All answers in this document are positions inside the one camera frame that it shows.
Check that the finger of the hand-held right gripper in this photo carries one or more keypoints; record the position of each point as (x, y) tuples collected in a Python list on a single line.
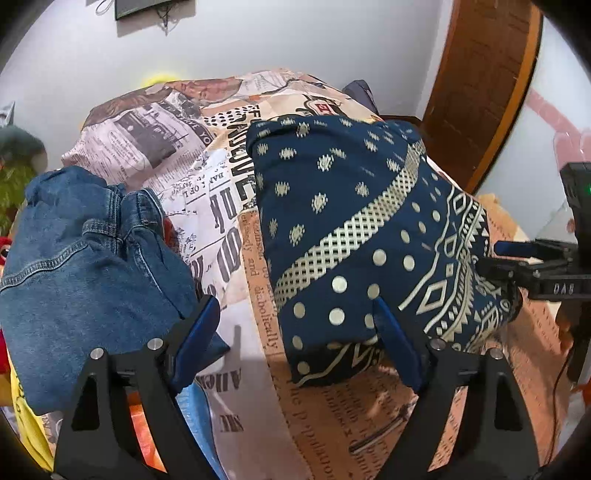
[(531, 249), (503, 272)]

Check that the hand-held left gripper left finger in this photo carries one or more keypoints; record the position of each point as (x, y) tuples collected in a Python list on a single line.
[(198, 332)]

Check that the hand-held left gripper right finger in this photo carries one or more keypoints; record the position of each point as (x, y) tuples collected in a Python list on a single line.
[(397, 346)]

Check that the navy patterned cloth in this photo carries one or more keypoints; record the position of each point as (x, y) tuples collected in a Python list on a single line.
[(346, 207)]

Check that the newspaper print bed sheet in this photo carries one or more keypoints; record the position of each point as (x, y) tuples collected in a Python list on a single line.
[(258, 415)]

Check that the white wardrobe with pink print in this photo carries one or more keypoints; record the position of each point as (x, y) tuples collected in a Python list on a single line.
[(545, 69)]

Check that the blue denim jeans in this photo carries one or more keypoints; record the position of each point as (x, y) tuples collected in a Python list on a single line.
[(69, 277)]

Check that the brown wooden door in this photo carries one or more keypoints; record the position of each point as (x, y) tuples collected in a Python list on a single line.
[(480, 69)]

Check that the yellow cloth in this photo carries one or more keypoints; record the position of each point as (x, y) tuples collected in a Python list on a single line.
[(27, 415)]

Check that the purple-blue backpack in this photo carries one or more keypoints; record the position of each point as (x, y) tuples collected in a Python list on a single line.
[(362, 97)]

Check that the yellow pillow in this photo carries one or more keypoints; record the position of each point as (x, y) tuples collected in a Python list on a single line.
[(157, 79)]

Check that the dark grey cloth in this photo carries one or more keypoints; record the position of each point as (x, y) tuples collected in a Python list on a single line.
[(21, 145)]

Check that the black wall television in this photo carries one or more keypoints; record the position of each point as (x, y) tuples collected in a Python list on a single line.
[(138, 7)]

